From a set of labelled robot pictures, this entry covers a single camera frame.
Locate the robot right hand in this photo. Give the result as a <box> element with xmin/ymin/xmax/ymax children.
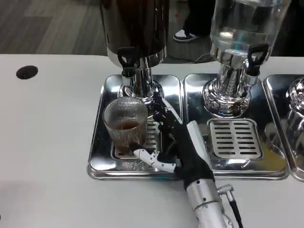
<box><xmin>133</xmin><ymin>91</ymin><xmax>216</xmax><ymax>190</ymax></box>

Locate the clear ribbed glass cup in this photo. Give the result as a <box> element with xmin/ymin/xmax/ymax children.
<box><xmin>102</xmin><ymin>98</ymin><xmax>149</xmax><ymax>154</ymax></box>

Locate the steel slotted drip grid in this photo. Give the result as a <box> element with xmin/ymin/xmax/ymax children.
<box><xmin>111</xmin><ymin>120</ymin><xmax>163</xmax><ymax>159</ymax></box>
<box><xmin>207</xmin><ymin>118</ymin><xmax>264</xmax><ymax>159</ymax></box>

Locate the steel tray under clear dispenser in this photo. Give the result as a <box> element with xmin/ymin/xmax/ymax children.
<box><xmin>182</xmin><ymin>73</ymin><xmax>291</xmax><ymax>179</ymax></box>

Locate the steel tray under dark dispenser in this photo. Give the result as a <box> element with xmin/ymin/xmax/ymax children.
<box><xmin>88</xmin><ymin>74</ymin><xmax>185</xmax><ymax>180</ymax></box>

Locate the steel tray at counter edge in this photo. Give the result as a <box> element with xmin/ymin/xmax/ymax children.
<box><xmin>263</xmin><ymin>75</ymin><xmax>304</xmax><ymax>182</ymax></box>

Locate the black tap of dark dispenser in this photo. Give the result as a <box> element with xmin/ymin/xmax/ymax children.
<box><xmin>117</xmin><ymin>47</ymin><xmax>139</xmax><ymax>78</ymax></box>

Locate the person's shoe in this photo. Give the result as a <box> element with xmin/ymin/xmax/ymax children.
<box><xmin>173</xmin><ymin>28</ymin><xmax>198</xmax><ymax>43</ymax></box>

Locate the black tap of clear dispenser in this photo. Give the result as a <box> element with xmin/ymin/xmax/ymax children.
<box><xmin>246</xmin><ymin>44</ymin><xmax>269</xmax><ymax>86</ymax></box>

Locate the chrome dispenser column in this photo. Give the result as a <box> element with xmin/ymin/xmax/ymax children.
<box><xmin>286</xmin><ymin>76</ymin><xmax>304</xmax><ymax>143</ymax></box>

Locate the person's leg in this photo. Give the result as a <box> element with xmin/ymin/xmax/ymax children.
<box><xmin>182</xmin><ymin>0</ymin><xmax>216</xmax><ymax>36</ymax></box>

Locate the dark tank drink dispenser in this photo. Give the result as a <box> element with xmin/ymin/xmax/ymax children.
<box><xmin>101</xmin><ymin>0</ymin><xmax>170</xmax><ymax>107</ymax></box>

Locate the clear tank drink dispenser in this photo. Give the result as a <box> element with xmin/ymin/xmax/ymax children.
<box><xmin>201</xmin><ymin>0</ymin><xmax>292</xmax><ymax>118</ymax></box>

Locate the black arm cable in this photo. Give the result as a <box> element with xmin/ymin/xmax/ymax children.
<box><xmin>219</xmin><ymin>185</ymin><xmax>245</xmax><ymax>228</ymax></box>

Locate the black round cable grommet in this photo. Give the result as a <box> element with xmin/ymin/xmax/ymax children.
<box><xmin>16</xmin><ymin>65</ymin><xmax>38</xmax><ymax>80</ymax></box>

